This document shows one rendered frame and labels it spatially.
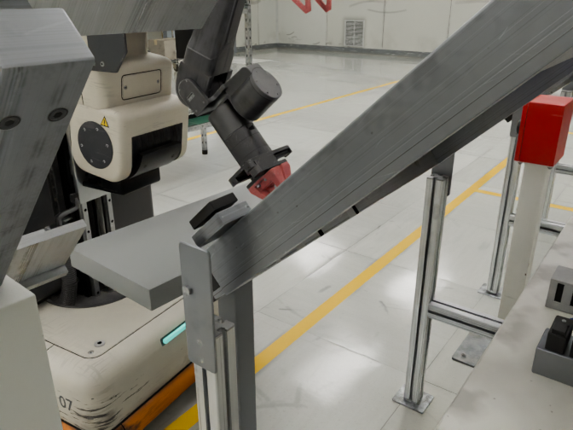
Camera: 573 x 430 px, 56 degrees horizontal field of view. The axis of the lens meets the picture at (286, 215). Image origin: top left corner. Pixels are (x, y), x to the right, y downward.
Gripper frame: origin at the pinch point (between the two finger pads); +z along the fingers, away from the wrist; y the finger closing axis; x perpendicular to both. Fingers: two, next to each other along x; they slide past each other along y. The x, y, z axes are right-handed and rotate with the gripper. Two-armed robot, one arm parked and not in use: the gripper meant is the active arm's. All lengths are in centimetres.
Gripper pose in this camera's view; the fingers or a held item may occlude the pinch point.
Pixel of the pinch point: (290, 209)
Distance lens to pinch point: 85.0
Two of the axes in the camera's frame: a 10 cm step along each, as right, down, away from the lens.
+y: 5.9, -3.2, 7.4
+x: -5.8, 4.7, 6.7
